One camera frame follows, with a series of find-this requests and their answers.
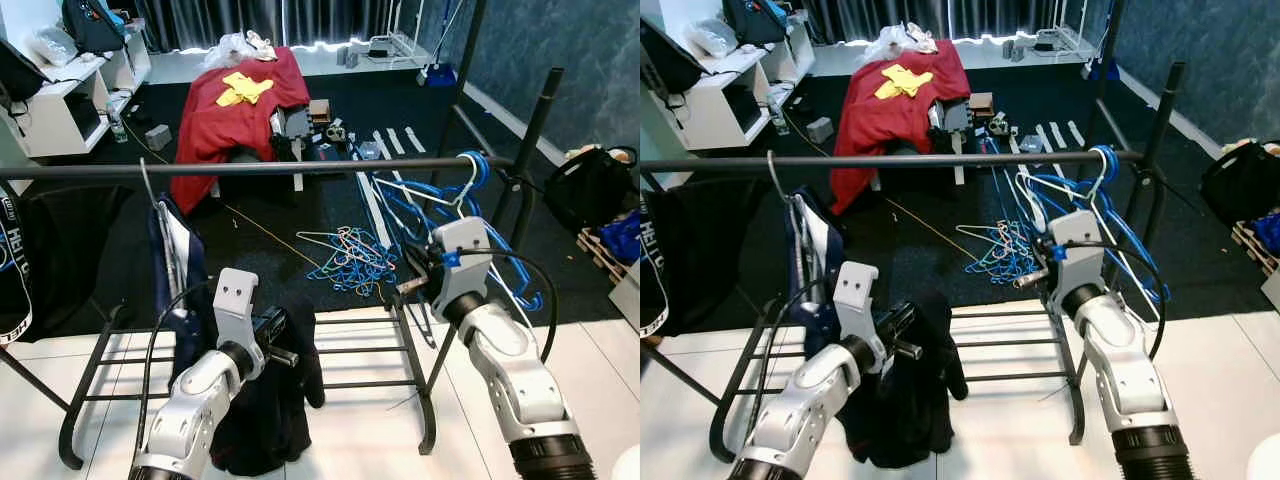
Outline black garment lettered waistband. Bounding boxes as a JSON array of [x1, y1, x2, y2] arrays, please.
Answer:
[[640, 175, 771, 336], [0, 183, 131, 346]]

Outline blue cloth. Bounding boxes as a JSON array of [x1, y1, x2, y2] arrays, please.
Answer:
[[1250, 210, 1280, 256], [600, 210, 641, 266]]

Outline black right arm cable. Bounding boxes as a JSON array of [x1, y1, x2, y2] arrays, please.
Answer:
[[450, 248, 561, 369], [1070, 240, 1169, 361]]

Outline black pole stand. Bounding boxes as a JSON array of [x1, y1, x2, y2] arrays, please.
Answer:
[[440, 0, 566, 246], [1095, 0, 1188, 251]]

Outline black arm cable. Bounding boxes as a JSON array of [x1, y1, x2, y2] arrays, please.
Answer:
[[450, 248, 561, 369], [143, 280, 219, 446], [1070, 240, 1169, 361], [758, 285, 841, 441]]

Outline white metal frame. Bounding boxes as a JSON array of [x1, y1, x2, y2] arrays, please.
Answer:
[[335, 0, 431, 66], [1000, 0, 1091, 61]]

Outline black metal clothes rack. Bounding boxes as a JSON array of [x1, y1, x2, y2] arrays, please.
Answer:
[[0, 150, 541, 471], [640, 145, 1171, 466]]

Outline tangled coloured hanger pile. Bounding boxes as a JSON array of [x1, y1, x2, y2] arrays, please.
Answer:
[[297, 225, 398, 298], [955, 218, 1041, 286]]

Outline yellow cloth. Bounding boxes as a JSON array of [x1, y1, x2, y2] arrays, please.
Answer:
[[875, 63, 933, 99], [218, 72, 274, 108]]

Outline white desk shelf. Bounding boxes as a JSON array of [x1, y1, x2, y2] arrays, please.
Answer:
[[0, 35, 151, 159], [660, 20, 816, 151]]

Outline red cloth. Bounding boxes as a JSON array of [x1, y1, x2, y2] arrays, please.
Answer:
[[828, 38, 971, 216], [170, 45, 311, 216]]

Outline white crumpled plastic bag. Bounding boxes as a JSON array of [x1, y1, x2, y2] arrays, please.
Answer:
[[865, 22, 939, 56], [205, 30, 276, 61]]

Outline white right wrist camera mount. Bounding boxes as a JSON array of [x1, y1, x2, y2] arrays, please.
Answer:
[[430, 217, 493, 321], [1048, 210, 1106, 301]]

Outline dark curtain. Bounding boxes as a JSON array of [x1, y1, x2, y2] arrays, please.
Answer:
[[130, 0, 421, 51], [800, 0, 1061, 43]]

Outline black tote bag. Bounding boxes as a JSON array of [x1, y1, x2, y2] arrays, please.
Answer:
[[1200, 140, 1280, 226], [545, 145, 641, 236]]

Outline dark navy shirt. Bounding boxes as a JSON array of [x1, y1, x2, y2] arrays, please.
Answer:
[[840, 290, 969, 469], [210, 295, 326, 476]]

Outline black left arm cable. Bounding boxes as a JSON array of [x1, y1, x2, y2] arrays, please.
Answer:
[[143, 280, 219, 446], [758, 285, 841, 441]]

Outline black floor mat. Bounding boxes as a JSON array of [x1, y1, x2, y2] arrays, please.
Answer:
[[640, 60, 1280, 321], [0, 65, 641, 341]]

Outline wooden pallet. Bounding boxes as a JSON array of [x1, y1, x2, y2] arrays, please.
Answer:
[[1232, 220, 1280, 276], [578, 228, 641, 286]]

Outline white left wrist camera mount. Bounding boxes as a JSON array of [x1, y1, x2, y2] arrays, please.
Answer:
[[835, 260, 889, 351], [212, 267, 269, 353]]

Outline blue wire hanger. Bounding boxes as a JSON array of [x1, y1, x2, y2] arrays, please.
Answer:
[[380, 150, 501, 261], [375, 150, 546, 313], [1020, 145, 1141, 256], [1015, 145, 1171, 306]]

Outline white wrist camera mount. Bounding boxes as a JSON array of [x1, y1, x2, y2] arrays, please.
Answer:
[[835, 260, 889, 351], [1048, 210, 1106, 301], [212, 267, 269, 353], [430, 217, 493, 321]]

